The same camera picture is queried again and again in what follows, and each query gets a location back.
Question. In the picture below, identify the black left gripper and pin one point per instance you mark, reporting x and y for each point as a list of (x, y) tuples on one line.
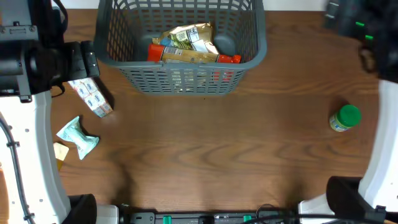
[(87, 60)]

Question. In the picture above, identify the gold foil snack pouch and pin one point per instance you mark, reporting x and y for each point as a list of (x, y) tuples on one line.
[(197, 37)]

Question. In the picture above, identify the green lidded jar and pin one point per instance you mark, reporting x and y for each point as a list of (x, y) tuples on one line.
[(345, 118)]

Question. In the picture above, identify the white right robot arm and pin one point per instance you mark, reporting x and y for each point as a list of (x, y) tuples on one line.
[(373, 197)]

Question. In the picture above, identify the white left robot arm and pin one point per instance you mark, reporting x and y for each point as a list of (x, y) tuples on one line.
[(34, 59)]

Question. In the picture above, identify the white blue printed carton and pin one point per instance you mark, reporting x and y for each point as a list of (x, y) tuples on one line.
[(90, 93)]

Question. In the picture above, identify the grey plastic lattice basket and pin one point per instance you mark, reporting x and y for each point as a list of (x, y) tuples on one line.
[(125, 29)]

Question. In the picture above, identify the mint green wrapped packet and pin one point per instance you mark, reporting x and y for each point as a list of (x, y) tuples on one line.
[(72, 132)]

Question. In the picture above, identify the small tan sachet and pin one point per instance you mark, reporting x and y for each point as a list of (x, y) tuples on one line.
[(61, 152)]

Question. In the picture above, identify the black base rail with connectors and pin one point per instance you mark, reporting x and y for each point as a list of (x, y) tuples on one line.
[(133, 215)]

